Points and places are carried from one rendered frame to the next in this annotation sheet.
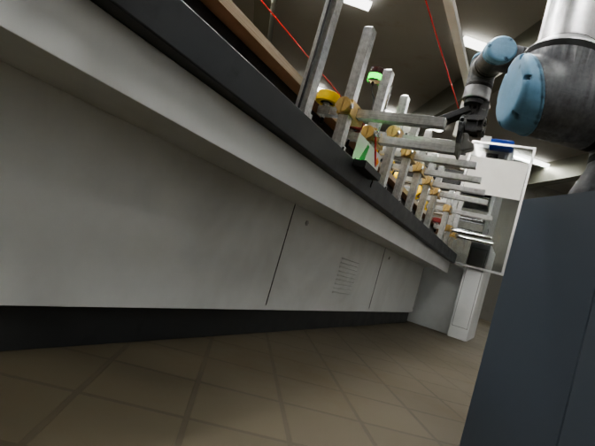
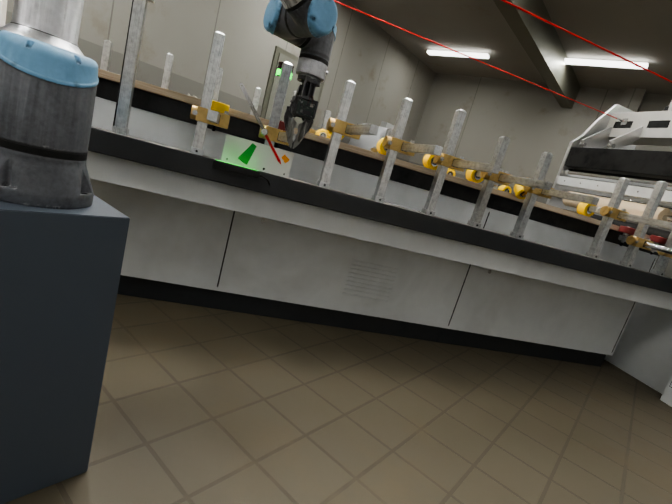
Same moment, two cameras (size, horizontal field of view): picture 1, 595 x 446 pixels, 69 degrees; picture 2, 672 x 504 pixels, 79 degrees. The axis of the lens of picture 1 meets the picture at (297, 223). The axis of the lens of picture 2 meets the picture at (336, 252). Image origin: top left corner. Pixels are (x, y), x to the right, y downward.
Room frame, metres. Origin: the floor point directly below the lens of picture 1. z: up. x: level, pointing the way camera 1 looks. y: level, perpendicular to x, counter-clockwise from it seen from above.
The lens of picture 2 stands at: (0.67, -1.53, 0.81)
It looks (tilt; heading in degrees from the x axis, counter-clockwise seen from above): 12 degrees down; 43
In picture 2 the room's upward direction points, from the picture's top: 16 degrees clockwise
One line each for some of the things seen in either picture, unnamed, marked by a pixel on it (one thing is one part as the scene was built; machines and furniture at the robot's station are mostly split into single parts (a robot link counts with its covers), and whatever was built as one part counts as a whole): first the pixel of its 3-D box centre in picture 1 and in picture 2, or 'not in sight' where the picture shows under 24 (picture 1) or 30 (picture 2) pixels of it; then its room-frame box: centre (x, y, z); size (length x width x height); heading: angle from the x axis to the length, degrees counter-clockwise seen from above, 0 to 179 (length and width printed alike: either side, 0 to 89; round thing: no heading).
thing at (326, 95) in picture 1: (325, 108); (216, 116); (1.48, 0.02, 0.85); 0.08 x 0.08 x 0.11
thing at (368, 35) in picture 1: (351, 96); (206, 102); (1.39, -0.05, 0.89); 0.03 x 0.03 x 0.48; 61
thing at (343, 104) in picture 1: (350, 111); (210, 117); (1.41, -0.06, 0.84); 0.13 x 0.06 x 0.05; 151
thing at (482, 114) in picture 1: (473, 119); (304, 98); (1.48, -0.49, 0.97); 0.09 x 0.08 x 0.12; 61
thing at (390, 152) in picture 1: (390, 148); (334, 142); (1.83, -0.30, 0.88); 0.03 x 0.03 x 0.48; 61
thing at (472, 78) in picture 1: (482, 73); (317, 41); (1.48, -0.48, 1.13); 0.10 x 0.09 x 0.12; 175
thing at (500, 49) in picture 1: (498, 57); (289, 21); (1.37, -0.48, 1.14); 0.12 x 0.12 x 0.09; 85
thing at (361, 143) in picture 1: (367, 157); (258, 156); (1.57, -0.18, 0.75); 0.26 x 0.01 x 0.10; 151
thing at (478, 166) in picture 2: (431, 172); (460, 163); (2.27, -0.61, 0.95); 0.50 x 0.04 x 0.04; 61
